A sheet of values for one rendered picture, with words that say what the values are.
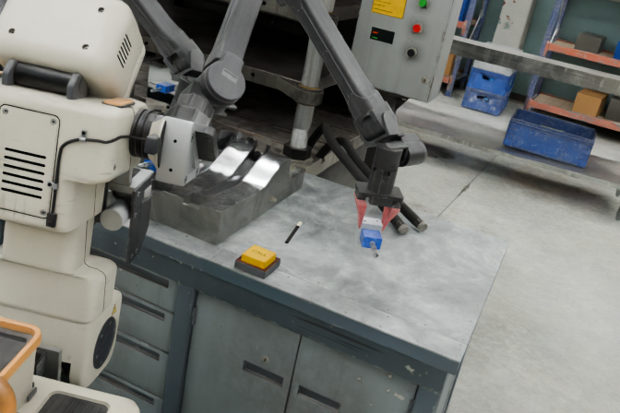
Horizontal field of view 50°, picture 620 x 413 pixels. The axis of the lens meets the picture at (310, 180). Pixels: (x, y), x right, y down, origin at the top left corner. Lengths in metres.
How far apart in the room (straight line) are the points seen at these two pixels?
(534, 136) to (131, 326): 3.80
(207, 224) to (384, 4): 1.01
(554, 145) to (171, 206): 3.84
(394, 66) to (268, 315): 1.01
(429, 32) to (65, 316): 1.43
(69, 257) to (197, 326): 0.59
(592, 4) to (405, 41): 5.81
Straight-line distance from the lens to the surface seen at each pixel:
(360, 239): 1.53
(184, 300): 1.74
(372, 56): 2.29
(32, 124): 1.15
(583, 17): 7.98
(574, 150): 5.16
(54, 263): 1.28
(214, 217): 1.62
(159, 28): 1.62
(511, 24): 7.79
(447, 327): 1.54
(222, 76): 1.22
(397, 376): 1.58
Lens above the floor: 1.58
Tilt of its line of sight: 21 degrees down
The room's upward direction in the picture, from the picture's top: 11 degrees clockwise
